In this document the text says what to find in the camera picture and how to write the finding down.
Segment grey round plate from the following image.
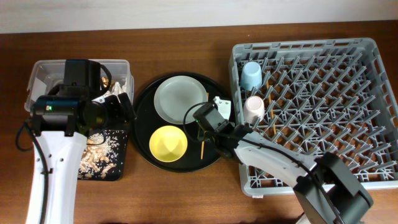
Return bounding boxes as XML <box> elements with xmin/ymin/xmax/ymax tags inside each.
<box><xmin>154</xmin><ymin>75</ymin><xmax>208</xmax><ymax>124</ymax></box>

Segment pink cup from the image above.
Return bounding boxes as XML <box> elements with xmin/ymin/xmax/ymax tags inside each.
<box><xmin>243</xmin><ymin>96</ymin><xmax>265</xmax><ymax>124</ymax></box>

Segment wooden chopstick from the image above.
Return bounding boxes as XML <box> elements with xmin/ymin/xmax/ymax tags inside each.
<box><xmin>266</xmin><ymin>81</ymin><xmax>276</xmax><ymax>135</ymax></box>
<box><xmin>200</xmin><ymin>93</ymin><xmax>209</xmax><ymax>160</ymax></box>

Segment food scraps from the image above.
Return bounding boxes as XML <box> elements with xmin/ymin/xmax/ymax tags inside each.
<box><xmin>79</xmin><ymin>130</ymin><xmax>127</xmax><ymax>180</ymax></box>

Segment grey plastic dishwasher rack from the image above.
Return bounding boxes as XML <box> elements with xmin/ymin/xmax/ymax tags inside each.
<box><xmin>229</xmin><ymin>38</ymin><xmax>397</xmax><ymax>190</ymax></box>

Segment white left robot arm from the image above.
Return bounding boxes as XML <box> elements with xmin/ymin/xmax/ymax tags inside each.
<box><xmin>23</xmin><ymin>59</ymin><xmax>134</xmax><ymax>223</ymax></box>

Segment gold foil wrapper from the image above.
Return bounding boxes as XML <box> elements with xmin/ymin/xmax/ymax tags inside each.
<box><xmin>101</xmin><ymin>77</ymin><xmax>109</xmax><ymax>89</ymax></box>

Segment light blue cup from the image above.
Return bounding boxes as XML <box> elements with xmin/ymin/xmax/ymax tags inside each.
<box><xmin>240</xmin><ymin>62</ymin><xmax>262</xmax><ymax>91</ymax></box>

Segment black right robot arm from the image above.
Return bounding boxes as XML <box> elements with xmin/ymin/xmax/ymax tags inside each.
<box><xmin>193</xmin><ymin>102</ymin><xmax>374</xmax><ymax>223</ymax></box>

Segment white tissue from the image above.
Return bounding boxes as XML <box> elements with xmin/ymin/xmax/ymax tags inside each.
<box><xmin>93</xmin><ymin>82</ymin><xmax>127</xmax><ymax>103</ymax></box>

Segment black rectangular tray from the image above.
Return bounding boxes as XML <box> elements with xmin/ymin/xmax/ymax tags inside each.
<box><xmin>76</xmin><ymin>129</ymin><xmax>129</xmax><ymax>182</ymax></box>

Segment yellow bowl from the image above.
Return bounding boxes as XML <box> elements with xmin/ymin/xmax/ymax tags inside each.
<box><xmin>149</xmin><ymin>126</ymin><xmax>188</xmax><ymax>162</ymax></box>

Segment clear plastic waste bin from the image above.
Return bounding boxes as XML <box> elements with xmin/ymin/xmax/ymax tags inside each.
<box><xmin>24</xmin><ymin>59</ymin><xmax>134</xmax><ymax>112</ymax></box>

